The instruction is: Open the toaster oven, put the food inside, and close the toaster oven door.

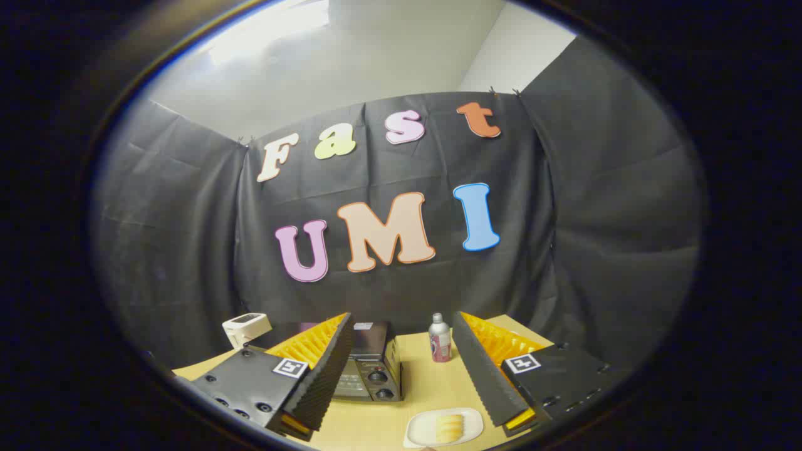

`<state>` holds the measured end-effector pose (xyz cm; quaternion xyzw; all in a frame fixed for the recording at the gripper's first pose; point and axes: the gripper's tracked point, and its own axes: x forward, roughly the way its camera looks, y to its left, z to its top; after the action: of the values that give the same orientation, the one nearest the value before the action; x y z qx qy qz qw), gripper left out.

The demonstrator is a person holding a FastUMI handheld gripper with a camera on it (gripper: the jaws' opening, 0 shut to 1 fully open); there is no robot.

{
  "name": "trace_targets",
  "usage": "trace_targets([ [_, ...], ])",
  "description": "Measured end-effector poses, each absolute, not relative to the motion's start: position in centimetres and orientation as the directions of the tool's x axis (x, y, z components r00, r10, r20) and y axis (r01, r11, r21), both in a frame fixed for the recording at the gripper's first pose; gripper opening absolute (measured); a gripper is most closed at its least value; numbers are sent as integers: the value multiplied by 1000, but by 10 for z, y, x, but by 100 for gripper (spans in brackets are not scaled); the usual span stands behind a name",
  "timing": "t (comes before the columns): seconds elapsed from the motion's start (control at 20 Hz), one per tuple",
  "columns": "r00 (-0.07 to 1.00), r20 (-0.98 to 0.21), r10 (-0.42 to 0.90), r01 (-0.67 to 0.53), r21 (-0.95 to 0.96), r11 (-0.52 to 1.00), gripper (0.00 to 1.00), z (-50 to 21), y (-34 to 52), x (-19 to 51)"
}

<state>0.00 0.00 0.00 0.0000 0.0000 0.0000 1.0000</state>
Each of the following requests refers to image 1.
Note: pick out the white pop-up toaster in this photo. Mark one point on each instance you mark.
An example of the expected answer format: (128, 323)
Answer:
(247, 326)

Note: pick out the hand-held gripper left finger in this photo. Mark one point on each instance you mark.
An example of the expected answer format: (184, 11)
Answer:
(326, 376)

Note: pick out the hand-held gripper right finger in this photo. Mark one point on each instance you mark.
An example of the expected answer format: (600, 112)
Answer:
(482, 376)

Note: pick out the yellow bread roll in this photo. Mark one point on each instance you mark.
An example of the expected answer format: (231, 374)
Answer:
(450, 428)

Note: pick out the black toaster oven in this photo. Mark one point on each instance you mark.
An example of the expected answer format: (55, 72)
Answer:
(373, 376)

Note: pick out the silver and pink bottle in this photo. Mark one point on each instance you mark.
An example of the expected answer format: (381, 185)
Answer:
(440, 341)

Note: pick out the white square plate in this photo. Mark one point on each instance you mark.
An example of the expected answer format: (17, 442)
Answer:
(420, 429)

